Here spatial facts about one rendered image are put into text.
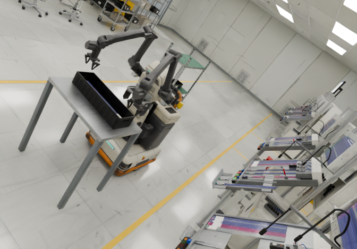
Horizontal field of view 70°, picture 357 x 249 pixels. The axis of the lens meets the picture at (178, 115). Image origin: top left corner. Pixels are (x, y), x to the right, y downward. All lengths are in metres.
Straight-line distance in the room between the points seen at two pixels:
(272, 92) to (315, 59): 2.00
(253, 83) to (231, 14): 3.15
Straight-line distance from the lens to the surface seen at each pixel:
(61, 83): 2.19
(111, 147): 2.71
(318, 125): 7.27
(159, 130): 2.72
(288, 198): 4.30
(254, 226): 1.91
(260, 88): 11.46
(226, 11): 12.21
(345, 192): 2.68
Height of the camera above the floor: 1.87
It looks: 23 degrees down
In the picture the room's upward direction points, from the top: 36 degrees clockwise
